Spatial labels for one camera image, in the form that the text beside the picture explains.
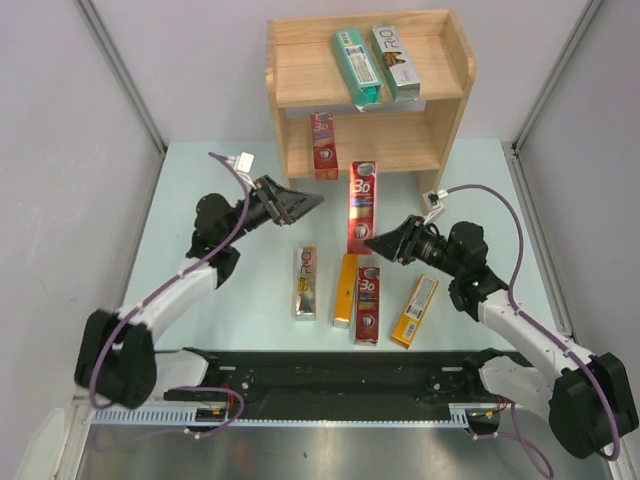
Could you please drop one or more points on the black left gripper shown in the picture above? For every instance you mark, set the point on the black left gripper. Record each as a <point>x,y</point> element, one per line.
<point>286,206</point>

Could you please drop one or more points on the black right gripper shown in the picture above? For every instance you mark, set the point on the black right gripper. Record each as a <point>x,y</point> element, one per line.
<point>401,242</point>

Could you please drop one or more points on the red 3D toothpaste box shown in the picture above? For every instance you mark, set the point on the red 3D toothpaste box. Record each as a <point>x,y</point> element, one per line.
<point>367,306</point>
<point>324,146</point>
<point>361,206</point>

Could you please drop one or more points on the teal toothpaste box with barcode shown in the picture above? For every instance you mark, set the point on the teal toothpaste box with barcode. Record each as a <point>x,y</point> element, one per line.
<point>357,68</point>

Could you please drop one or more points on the silver teal toothpaste box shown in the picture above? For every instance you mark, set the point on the silver teal toothpaste box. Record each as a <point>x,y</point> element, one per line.
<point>397,67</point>

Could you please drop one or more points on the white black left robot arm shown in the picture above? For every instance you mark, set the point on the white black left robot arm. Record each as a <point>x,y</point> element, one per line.
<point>117,358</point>

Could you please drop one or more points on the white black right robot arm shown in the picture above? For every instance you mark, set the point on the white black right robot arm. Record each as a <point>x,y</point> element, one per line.
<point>585,398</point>

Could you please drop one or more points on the wooden two-tier shelf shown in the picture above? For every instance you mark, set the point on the wooden two-tier shelf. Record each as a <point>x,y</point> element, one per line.
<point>302,76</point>

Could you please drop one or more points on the plain yellow toothpaste box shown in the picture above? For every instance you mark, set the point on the plain yellow toothpaste box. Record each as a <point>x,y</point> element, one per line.
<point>344,297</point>

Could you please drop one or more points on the yellow toothpaste box with barcode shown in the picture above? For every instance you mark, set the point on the yellow toothpaste box with barcode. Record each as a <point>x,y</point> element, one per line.
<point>414,311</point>

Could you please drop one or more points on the silver yellow toothpaste box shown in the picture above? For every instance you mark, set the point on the silver yellow toothpaste box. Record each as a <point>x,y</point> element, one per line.
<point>305,283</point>

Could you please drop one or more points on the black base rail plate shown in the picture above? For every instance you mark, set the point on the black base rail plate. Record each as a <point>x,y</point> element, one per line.
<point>372,386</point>

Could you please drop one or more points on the white slotted cable duct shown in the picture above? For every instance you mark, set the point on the white slotted cable duct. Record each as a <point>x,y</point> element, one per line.
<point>192,416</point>

